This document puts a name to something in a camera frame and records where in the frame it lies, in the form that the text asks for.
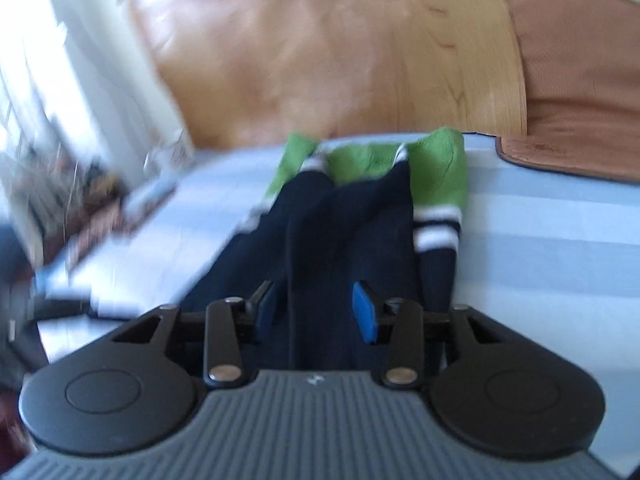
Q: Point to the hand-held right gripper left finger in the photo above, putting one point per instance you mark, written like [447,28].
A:
[265,312]

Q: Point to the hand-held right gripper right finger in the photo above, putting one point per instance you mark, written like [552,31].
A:
[365,315]

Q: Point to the green and navy knit sweater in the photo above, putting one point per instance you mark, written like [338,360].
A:
[345,220]

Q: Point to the light striped tablecloth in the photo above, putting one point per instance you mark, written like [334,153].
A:
[530,245]

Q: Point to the brown seat cushion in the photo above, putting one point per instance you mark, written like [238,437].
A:
[585,75]

